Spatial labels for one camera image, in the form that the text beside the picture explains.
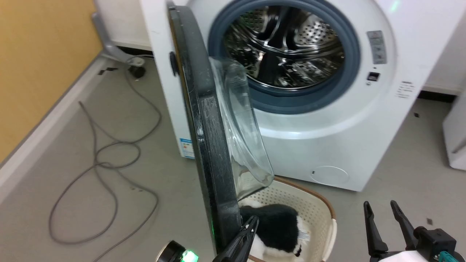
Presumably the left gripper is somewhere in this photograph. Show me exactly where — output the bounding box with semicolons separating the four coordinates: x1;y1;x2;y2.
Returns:
156;215;260;262

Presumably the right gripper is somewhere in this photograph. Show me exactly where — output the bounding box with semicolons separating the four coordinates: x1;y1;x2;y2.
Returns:
363;200;465;262

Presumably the black washing machine door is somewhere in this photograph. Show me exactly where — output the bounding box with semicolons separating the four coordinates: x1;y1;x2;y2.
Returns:
167;2;275;255

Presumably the white front-load washing machine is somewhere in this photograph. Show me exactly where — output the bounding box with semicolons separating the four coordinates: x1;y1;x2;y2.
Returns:
140;0;466;192

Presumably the grey-blue rubber door gasket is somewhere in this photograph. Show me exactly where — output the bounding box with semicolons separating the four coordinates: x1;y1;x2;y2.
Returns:
208;0;361;115

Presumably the black and white plush garment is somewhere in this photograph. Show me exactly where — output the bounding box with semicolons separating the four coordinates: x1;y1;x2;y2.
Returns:
238;198;311;261

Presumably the beige perforated laundry basket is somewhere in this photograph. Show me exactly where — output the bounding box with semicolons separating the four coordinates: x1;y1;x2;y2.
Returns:
237;176;337;262

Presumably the blue energy label sticker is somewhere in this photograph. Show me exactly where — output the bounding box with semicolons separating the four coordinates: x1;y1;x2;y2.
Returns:
179;137;196;160

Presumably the stainless steel washer drum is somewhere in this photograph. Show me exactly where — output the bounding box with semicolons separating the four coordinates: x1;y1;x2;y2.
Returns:
224;5;345;90

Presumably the grey stand leg with caster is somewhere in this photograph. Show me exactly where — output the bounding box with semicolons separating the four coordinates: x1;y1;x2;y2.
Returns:
91;11;147;79

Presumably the grey floor cable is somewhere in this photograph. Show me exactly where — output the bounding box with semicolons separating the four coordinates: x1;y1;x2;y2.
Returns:
48;55;163;262

